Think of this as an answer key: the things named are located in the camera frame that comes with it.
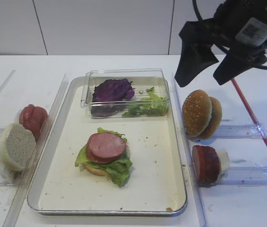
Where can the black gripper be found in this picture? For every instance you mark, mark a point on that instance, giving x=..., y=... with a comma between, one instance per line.
x=198, y=37

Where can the purple cabbage leaf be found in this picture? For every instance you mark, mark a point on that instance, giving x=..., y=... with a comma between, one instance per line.
x=113, y=90

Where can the metal baking tray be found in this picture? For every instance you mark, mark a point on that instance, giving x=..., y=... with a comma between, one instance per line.
x=156, y=185

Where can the sesame bun front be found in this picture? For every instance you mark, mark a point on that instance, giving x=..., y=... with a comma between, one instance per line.
x=197, y=110

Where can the bottom bun on tray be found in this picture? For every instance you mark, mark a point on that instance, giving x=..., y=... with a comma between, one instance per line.
x=117, y=171

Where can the white pusher block lower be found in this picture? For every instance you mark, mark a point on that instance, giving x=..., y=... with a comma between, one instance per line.
x=224, y=160

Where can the clear rail left of tray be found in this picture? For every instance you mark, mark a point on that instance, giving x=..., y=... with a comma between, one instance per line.
x=27, y=174

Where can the clear channel upper right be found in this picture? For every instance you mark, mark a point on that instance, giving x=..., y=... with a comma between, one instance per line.
x=248, y=131

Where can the red plastic rail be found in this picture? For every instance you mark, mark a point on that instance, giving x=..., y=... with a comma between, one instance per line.
x=250, y=112

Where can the green lettuce in container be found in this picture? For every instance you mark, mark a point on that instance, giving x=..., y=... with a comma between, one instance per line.
x=153, y=105

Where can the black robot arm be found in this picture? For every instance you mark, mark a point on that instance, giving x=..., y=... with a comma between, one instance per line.
x=238, y=28

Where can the stack of tomato slices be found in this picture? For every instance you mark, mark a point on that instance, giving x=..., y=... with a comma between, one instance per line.
x=32, y=118

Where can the white bread bun half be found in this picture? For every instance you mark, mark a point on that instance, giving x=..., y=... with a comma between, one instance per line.
x=16, y=146

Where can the clear channel lower right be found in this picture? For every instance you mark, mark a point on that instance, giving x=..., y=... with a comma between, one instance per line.
x=241, y=176

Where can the sesame bun rear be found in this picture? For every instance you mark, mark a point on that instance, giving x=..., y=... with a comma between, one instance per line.
x=215, y=120

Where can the pink meat slice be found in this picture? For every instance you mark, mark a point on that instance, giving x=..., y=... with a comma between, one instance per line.
x=106, y=139

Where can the sesame bun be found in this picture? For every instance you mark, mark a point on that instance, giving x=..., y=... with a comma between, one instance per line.
x=215, y=120
x=197, y=110

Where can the stack of dark meat slices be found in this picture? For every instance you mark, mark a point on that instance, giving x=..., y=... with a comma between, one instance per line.
x=206, y=164

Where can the green lettuce leaf on bun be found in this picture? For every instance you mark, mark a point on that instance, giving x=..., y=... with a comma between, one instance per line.
x=105, y=154

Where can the clear plastic container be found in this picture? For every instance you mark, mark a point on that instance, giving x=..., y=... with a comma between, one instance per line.
x=141, y=79

